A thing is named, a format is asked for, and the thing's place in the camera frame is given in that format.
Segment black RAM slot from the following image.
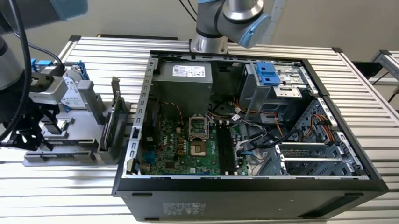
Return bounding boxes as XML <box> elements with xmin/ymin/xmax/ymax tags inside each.
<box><xmin>220</xmin><ymin>121</ymin><xmax>230</xmax><ymax>176</ymax></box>
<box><xmin>224</xmin><ymin>121</ymin><xmax>234</xmax><ymax>176</ymax></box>
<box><xmin>217</xmin><ymin>121</ymin><xmax>226</xmax><ymax>176</ymax></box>

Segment grey parts rack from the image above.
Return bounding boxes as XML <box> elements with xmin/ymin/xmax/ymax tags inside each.
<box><xmin>21</xmin><ymin>80</ymin><xmax>137</xmax><ymax>167</ymax></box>

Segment hard disk in blue carrier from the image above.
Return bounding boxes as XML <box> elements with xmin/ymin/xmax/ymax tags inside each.
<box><xmin>29</xmin><ymin>58</ymin><xmax>90</xmax><ymax>110</ymax></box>

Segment graphics card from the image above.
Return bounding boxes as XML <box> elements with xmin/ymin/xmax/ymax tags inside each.
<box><xmin>98</xmin><ymin>77</ymin><xmax>125</xmax><ymax>151</ymax></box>

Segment green motherboard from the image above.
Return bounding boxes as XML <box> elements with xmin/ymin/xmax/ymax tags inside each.
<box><xmin>138</xmin><ymin>102</ymin><xmax>249</xmax><ymax>177</ymax></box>

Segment grey power supply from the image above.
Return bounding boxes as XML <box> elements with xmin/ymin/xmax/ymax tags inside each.
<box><xmin>153</xmin><ymin>61</ymin><xmax>214</xmax><ymax>116</ymax></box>

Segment metal socket cover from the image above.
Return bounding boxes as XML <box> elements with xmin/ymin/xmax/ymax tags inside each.
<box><xmin>188</xmin><ymin>113</ymin><xmax>209</xmax><ymax>140</ymax></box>

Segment CPU socket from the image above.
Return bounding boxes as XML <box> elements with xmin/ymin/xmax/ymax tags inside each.
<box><xmin>189</xmin><ymin>139</ymin><xmax>209</xmax><ymax>157</ymax></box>

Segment black PC case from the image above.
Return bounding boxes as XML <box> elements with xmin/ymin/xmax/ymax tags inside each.
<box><xmin>110</xmin><ymin>50</ymin><xmax>389</xmax><ymax>222</ymax></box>

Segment grey metal drive cage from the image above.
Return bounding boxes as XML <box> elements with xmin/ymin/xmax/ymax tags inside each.
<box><xmin>238</xmin><ymin>62</ymin><xmax>312</xmax><ymax>124</ymax></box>

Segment blue drive bay latch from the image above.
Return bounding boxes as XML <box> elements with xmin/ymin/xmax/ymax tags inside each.
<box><xmin>254</xmin><ymin>61</ymin><xmax>280</xmax><ymax>86</ymax></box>

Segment grey disk bay cage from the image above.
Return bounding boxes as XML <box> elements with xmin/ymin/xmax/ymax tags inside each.
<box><xmin>274</xmin><ymin>141</ymin><xmax>365</xmax><ymax>177</ymax></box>

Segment metal slat side table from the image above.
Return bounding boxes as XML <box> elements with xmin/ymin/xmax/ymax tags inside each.
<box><xmin>366</xmin><ymin>49</ymin><xmax>399</xmax><ymax>84</ymax></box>

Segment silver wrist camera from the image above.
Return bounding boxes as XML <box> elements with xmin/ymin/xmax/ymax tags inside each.
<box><xmin>29</xmin><ymin>74</ymin><xmax>69</xmax><ymax>106</ymax></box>

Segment twisted red black fan wire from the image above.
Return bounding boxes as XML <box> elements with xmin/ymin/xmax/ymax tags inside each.
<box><xmin>160</xmin><ymin>101</ymin><xmax>185</xmax><ymax>124</ymax></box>

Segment black cable bundle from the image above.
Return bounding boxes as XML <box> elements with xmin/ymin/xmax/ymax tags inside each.
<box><xmin>241</xmin><ymin>126</ymin><xmax>301</xmax><ymax>152</ymax></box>

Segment orange yellow power wires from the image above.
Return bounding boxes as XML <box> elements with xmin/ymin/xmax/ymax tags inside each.
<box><xmin>304</xmin><ymin>113</ymin><xmax>336</xmax><ymax>143</ymax></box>

